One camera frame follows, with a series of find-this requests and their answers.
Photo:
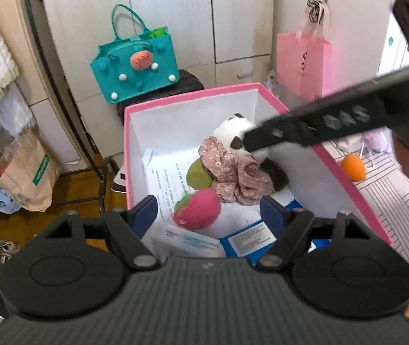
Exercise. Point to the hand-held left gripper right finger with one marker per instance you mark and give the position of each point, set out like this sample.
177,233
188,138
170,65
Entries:
271,215

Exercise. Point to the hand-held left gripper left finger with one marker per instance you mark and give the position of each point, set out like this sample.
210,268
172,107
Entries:
148,211

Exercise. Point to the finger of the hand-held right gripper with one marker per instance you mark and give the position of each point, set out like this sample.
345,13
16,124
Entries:
280,133

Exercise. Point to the pink strawberry plush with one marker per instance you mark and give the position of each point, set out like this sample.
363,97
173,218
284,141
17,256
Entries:
199,210

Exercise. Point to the panda plush toy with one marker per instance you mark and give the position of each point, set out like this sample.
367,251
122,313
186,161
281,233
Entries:
229,129

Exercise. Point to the pink floral cloth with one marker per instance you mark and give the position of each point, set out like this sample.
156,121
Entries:
233,169

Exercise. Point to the green plush ball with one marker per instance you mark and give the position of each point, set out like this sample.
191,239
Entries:
197,176

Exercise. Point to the pink cardboard box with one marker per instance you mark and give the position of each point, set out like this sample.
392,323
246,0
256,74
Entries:
175,129

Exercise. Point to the blue flat box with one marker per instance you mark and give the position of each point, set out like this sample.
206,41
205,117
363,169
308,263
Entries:
247,237

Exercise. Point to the printed paper sheet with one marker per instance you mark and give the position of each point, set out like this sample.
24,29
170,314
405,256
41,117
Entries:
165,183

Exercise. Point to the lilac plush toy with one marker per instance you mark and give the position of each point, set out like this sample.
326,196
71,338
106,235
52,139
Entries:
377,141

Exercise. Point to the white black slipper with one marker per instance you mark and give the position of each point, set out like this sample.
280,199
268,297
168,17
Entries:
119,181

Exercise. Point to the white door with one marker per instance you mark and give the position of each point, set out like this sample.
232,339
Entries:
395,57

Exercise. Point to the white medicine box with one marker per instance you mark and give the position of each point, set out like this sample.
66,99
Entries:
186,242

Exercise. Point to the clear plastic bottle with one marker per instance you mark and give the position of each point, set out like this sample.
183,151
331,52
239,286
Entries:
272,82

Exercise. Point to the pink shopping bag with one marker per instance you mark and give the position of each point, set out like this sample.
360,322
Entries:
301,68

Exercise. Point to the orange ball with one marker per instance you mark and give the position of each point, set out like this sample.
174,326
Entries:
353,167

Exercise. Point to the black suitcase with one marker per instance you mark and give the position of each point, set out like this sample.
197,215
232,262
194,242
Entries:
186,82

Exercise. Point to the striped table mat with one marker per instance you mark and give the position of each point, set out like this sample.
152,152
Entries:
398,219

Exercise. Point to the brown paper bag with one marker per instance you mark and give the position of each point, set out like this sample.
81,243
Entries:
28,172

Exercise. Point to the blue plastic bag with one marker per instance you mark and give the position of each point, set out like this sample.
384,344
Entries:
5,199

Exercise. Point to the white sandal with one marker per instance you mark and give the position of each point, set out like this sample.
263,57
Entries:
2,258
7,246

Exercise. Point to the teal felt tote bag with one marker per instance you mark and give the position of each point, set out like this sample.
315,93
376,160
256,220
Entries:
125,61

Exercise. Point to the white wardrobe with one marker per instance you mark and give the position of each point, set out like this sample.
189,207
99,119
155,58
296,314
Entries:
175,14

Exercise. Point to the black metal rack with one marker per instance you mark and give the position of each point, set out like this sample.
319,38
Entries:
51,68

